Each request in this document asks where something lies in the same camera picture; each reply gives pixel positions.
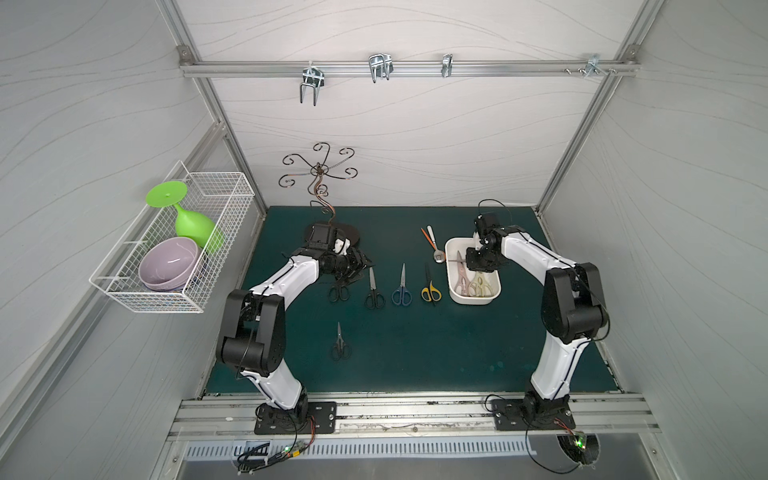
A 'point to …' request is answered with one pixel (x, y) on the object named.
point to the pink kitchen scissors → (462, 287)
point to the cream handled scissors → (476, 288)
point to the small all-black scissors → (338, 291)
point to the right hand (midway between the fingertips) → (475, 263)
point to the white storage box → (455, 245)
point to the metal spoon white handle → (438, 255)
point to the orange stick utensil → (429, 240)
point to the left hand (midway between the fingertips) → (372, 267)
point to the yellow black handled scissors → (430, 292)
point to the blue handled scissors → (402, 295)
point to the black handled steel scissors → (374, 298)
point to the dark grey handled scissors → (341, 350)
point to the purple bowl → (169, 264)
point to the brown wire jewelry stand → (318, 171)
